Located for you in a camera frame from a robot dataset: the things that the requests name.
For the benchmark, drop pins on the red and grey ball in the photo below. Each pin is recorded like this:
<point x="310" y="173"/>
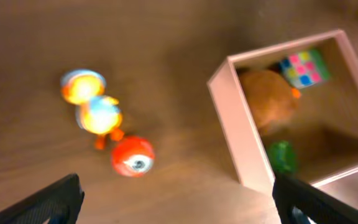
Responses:
<point x="132" y="157"/>

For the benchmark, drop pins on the green ridged ball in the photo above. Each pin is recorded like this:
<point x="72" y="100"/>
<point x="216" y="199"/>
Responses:
<point x="282" y="157"/>

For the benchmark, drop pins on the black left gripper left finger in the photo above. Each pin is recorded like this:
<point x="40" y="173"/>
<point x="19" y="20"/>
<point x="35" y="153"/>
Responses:
<point x="59" y="203"/>

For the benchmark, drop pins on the brown plush toy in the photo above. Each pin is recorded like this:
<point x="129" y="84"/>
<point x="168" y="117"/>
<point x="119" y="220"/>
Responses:
<point x="270" y="98"/>

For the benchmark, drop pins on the pink cardboard box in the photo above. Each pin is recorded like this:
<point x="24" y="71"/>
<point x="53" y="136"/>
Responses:
<point x="324" y="128"/>

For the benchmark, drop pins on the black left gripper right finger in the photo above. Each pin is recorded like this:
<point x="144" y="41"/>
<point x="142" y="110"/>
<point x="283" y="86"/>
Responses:
<point x="298" y="202"/>

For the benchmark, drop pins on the orange duck toy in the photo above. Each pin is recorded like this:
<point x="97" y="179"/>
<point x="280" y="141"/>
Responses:
<point x="95" y="112"/>

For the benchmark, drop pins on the colourful puzzle cube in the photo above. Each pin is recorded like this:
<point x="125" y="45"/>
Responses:
<point x="304" y="69"/>

